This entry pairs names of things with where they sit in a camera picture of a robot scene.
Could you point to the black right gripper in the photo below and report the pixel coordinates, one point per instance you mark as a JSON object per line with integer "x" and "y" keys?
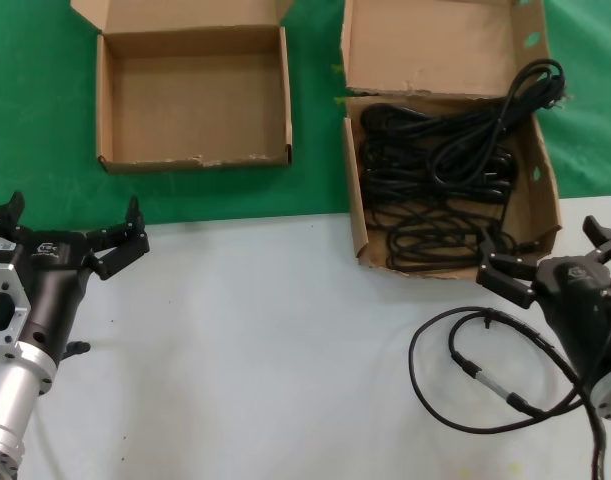
{"x": 580, "y": 300}

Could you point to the cardboard box with oval holes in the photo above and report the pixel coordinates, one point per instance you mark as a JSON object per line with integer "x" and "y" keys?
{"x": 425, "y": 50}

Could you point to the square cardboard box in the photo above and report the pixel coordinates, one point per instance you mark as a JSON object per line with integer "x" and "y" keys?
{"x": 195, "y": 100}

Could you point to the green table mat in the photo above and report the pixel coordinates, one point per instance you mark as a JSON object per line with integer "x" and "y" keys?
{"x": 35, "y": 100}

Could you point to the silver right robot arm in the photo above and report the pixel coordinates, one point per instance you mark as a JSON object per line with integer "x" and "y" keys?
{"x": 610, "y": 395}

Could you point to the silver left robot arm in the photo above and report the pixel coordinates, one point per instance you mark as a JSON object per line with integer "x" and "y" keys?
{"x": 10, "y": 395}

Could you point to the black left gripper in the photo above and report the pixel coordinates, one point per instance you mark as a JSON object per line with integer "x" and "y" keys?
{"x": 52, "y": 280}

